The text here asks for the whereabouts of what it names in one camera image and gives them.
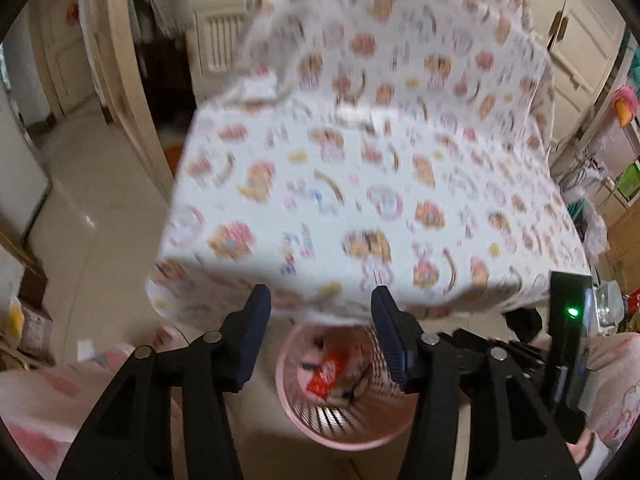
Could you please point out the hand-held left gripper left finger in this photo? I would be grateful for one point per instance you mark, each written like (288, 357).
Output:
(255, 332)

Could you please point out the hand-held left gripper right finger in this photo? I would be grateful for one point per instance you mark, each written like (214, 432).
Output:
(395, 340)

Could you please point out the red snack packet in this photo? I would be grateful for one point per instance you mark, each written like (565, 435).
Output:
(325, 380)

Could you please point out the pink mesh waste basket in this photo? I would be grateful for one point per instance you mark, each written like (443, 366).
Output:
(350, 441)

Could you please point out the pink printed cloth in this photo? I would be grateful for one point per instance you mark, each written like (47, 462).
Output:
(45, 410)
(617, 385)

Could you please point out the white plastic bag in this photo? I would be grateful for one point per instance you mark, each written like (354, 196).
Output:
(595, 227)

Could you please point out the bear printed blanket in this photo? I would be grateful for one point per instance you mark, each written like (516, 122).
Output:
(375, 160)

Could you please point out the cardboard box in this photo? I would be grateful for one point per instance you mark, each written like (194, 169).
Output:
(27, 320)

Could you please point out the pink plush toy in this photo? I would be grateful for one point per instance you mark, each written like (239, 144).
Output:
(626, 105)

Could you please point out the cream panel door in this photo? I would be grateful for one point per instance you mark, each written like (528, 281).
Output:
(575, 50)

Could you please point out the white slatted cabinet door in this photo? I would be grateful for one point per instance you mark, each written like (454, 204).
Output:
(220, 25)

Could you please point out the wooden door frame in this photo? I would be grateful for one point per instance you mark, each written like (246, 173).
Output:
(135, 85)

